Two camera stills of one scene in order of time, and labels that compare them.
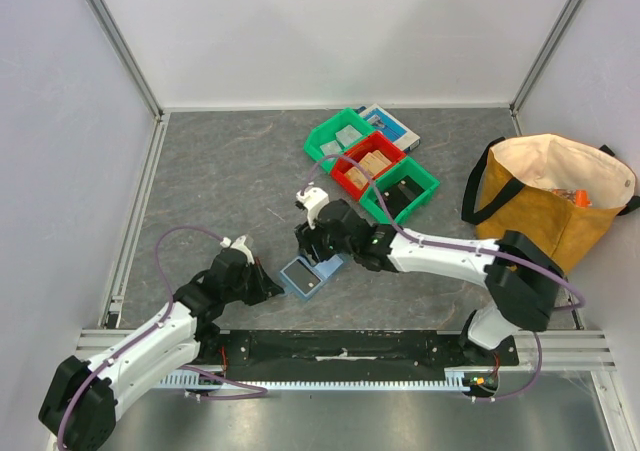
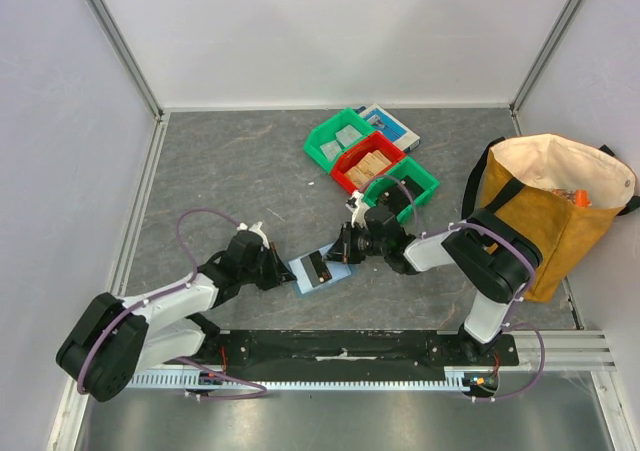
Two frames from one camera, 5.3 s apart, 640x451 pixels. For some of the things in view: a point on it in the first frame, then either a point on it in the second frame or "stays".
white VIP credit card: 331,148 stays
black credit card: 301,276 → 316,269
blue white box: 381,121 stays
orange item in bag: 582,199 stays
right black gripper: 310,241 → 347,245
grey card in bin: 348,135 stays
